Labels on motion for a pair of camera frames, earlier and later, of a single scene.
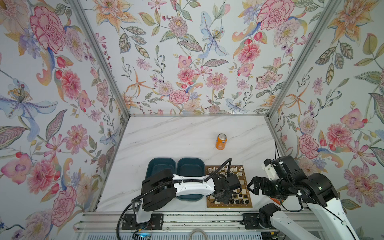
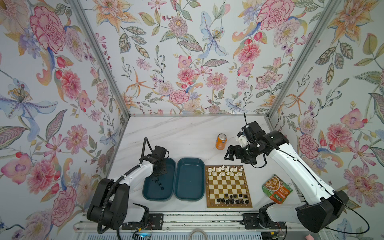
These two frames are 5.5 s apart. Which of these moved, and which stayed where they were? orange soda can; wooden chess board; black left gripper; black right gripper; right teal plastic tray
Moved: black left gripper; black right gripper
Stayed: wooden chess board; right teal plastic tray; orange soda can
